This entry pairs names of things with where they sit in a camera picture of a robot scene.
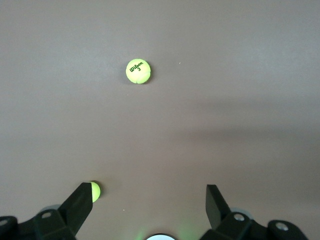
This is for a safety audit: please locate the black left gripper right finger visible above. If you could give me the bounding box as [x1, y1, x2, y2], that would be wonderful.
[199, 184, 310, 240]

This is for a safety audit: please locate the yellow tennis ball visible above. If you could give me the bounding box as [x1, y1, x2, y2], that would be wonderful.
[88, 180, 102, 203]
[124, 58, 152, 85]

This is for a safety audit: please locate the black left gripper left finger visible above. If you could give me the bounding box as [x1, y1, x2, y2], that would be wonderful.
[0, 181, 95, 240]

